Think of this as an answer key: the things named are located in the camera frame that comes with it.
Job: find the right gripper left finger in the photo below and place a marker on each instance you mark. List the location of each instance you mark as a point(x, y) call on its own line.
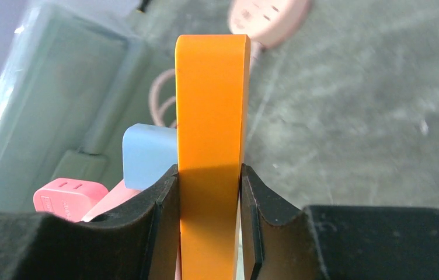
point(138, 239)

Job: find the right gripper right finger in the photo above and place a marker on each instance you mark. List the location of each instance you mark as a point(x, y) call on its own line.
point(281, 241)

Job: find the dark pink plug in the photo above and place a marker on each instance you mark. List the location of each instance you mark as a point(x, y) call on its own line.
point(69, 198)

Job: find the orange power strip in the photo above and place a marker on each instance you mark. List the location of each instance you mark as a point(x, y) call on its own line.
point(212, 86)

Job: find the round pink power socket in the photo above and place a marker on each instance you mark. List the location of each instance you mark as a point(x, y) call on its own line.
point(268, 22)

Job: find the pink square socket adapter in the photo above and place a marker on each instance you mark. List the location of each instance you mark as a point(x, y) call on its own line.
point(117, 196)

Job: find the blue small adapter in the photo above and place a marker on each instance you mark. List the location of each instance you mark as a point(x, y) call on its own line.
point(148, 152)

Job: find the clear plastic storage box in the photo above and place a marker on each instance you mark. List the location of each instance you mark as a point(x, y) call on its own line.
point(71, 72)

